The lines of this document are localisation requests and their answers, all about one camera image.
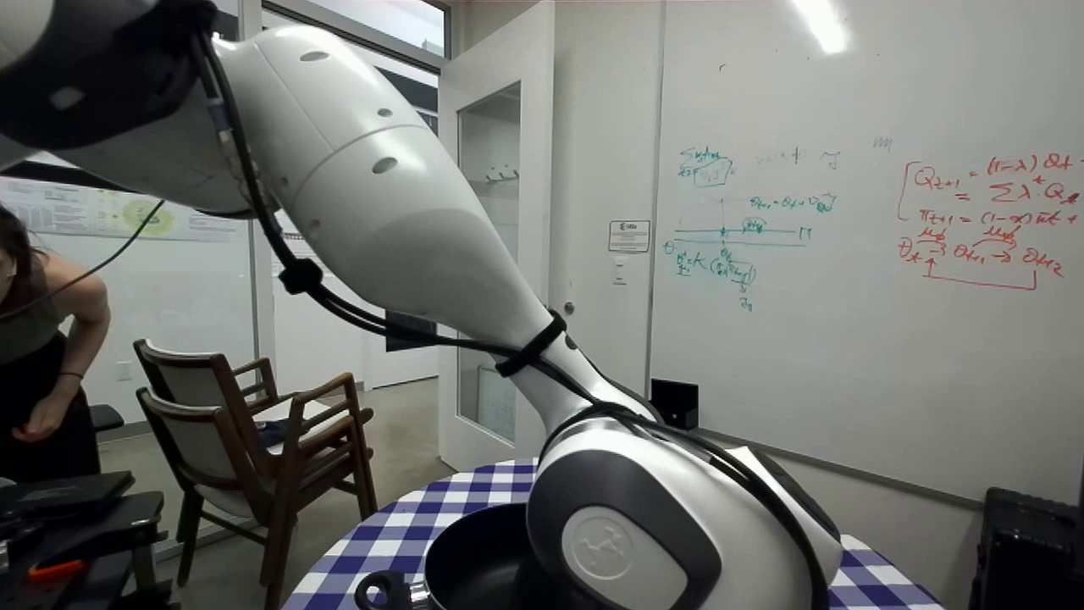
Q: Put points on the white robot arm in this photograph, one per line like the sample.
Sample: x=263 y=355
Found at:
x=372 y=190

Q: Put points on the tall white cabinet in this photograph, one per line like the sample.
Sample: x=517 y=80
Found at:
x=494 y=70

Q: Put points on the blue white checkered tablecloth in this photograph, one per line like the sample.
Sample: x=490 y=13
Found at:
x=372 y=554

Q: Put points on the wooden armchair with grey seat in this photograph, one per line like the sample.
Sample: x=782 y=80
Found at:
x=186 y=369
x=241 y=453

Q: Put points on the whiteboard with coloured writing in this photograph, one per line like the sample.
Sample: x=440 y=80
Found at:
x=903 y=373

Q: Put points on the person in black clothes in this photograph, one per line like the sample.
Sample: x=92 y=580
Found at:
x=37 y=395

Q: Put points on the flat black equipment case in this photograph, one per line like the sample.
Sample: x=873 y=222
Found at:
x=61 y=495

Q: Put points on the large black case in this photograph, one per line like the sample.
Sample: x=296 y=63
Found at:
x=1028 y=554

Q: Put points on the small orange tool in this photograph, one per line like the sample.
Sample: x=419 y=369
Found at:
x=54 y=569

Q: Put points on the small white wall sign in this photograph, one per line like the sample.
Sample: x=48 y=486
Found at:
x=628 y=235

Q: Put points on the small black wall box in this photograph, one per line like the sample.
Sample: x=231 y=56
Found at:
x=676 y=404

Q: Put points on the window with dark frame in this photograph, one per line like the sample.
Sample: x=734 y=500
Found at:
x=394 y=20

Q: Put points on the wall poster with green diagram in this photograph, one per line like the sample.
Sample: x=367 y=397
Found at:
x=136 y=222

